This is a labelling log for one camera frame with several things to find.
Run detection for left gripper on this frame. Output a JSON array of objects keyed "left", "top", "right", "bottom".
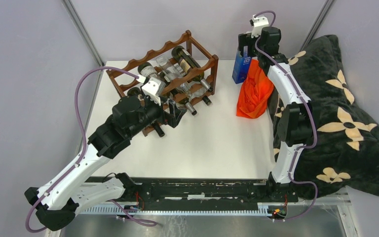
[{"left": 127, "top": 94, "right": 187, "bottom": 138}]

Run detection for dark green wine bottle labelled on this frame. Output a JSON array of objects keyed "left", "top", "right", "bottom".
[{"left": 127, "top": 87, "right": 165, "bottom": 137}]

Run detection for blue square glass bottle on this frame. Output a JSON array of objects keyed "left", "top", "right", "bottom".
[{"left": 232, "top": 46, "right": 252, "bottom": 84}]

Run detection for clear square bottle black cap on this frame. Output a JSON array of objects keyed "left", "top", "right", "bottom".
[{"left": 174, "top": 63, "right": 212, "bottom": 106}]

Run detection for small clear glass bottle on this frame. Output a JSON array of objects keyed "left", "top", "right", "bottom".
[{"left": 156, "top": 55, "right": 192, "bottom": 98}]

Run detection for dark wine bottle silver neck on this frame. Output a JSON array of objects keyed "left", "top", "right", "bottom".
[{"left": 137, "top": 62, "right": 179, "bottom": 114}]

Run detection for dark wine bottle brown label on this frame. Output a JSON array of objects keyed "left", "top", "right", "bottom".
[{"left": 171, "top": 45, "right": 213, "bottom": 92}]

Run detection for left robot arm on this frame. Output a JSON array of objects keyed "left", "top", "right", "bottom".
[{"left": 25, "top": 96, "right": 187, "bottom": 231}]

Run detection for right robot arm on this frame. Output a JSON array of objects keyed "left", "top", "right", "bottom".
[{"left": 238, "top": 27, "right": 320, "bottom": 201}]

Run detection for brown wooden wine rack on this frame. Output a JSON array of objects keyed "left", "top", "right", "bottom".
[{"left": 107, "top": 31, "right": 218, "bottom": 134}]

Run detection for orange cloth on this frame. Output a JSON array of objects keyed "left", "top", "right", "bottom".
[{"left": 236, "top": 59, "right": 274, "bottom": 119}]

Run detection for black floral blanket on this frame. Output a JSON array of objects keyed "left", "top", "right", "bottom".
[{"left": 267, "top": 35, "right": 379, "bottom": 199}]

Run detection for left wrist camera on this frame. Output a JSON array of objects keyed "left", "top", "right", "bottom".
[{"left": 142, "top": 78, "right": 166, "bottom": 105}]

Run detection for right aluminium corner post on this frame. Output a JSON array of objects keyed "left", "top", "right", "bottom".
[{"left": 300, "top": 0, "right": 336, "bottom": 51}]

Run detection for aluminium corner post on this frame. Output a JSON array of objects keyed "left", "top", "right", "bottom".
[
  {"left": 61, "top": 0, "right": 105, "bottom": 66},
  {"left": 300, "top": 0, "right": 336, "bottom": 51}
]

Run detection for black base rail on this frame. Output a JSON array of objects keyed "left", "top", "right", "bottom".
[{"left": 88, "top": 176, "right": 300, "bottom": 217}]

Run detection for left aluminium corner post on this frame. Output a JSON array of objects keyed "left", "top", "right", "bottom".
[{"left": 61, "top": 0, "right": 105, "bottom": 66}]

